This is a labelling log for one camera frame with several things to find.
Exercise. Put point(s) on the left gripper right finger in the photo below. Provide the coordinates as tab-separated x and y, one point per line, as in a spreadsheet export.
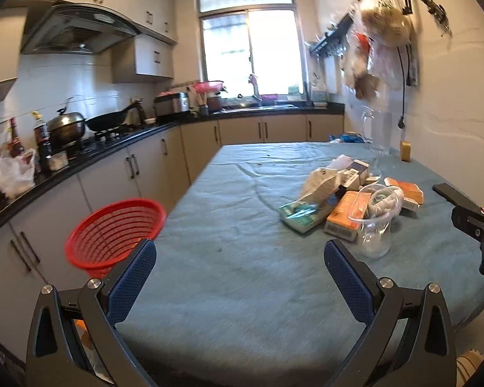
408	339

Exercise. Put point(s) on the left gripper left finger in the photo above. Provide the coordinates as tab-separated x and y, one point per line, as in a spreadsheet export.
55	354

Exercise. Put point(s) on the torn orange carton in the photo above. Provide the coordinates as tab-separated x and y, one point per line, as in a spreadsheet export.
411	190

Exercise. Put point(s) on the white sock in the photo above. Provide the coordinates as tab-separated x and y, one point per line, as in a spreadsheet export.
385	201

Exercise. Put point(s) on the clear plastic cup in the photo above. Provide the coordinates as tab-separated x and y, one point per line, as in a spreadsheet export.
375	233

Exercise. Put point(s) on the blue white medicine box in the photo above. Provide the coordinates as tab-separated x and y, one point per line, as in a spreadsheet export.
355	175

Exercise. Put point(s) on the long orange medicine box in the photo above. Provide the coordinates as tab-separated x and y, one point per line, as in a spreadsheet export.
345	220

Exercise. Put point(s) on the knotted clear plastic bag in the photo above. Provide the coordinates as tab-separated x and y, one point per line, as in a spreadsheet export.
342	162

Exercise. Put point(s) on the beige striped snack bag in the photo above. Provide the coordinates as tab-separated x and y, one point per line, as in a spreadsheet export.
320	185

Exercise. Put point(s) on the green tissue packet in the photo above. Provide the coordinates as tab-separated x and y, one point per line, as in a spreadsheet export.
303	217

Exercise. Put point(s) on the lower kitchen cabinets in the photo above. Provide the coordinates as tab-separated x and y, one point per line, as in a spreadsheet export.
105	177

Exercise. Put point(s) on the kitchen cabinets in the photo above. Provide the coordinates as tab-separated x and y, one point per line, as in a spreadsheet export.
142	33
105	177

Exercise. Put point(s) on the kitchen faucet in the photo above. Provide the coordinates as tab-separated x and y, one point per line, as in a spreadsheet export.
253	80

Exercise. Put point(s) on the kitchen window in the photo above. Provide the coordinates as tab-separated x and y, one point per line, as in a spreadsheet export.
261	37

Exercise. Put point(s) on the upper kitchen cabinets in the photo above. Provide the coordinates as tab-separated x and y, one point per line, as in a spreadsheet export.
142	33

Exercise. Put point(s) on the red plastic mesh basket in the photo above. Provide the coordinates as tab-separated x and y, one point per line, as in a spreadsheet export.
108	235

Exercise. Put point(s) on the clear glass pitcher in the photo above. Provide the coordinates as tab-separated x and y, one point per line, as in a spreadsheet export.
377	130

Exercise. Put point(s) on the blue bag behind table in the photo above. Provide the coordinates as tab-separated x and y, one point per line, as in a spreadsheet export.
350	137

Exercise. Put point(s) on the grey-green table cloth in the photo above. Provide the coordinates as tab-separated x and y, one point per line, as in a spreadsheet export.
425	248

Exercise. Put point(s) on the white plastic bag on counter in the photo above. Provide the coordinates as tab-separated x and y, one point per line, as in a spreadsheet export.
17	174

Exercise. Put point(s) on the hanging bag of goods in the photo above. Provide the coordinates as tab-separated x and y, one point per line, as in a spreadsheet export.
373	60

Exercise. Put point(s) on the dark soy sauce bottle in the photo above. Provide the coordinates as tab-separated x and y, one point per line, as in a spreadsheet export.
42	141

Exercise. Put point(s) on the brown sauce bottle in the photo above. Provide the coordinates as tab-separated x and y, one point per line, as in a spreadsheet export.
15	145

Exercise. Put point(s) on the steel pot with lid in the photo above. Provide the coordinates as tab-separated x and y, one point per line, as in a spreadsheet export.
68	127

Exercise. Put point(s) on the black wok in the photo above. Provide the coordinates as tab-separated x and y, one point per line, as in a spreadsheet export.
109	121

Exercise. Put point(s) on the silver rice cooker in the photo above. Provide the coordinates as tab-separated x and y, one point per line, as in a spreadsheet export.
171	104

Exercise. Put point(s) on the pink colander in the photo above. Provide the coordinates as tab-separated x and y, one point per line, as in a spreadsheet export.
208	87

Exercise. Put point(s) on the range hood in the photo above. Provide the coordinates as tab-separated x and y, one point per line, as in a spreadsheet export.
76	29

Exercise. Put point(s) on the black wall shelf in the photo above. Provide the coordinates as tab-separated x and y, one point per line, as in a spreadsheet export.
333	41

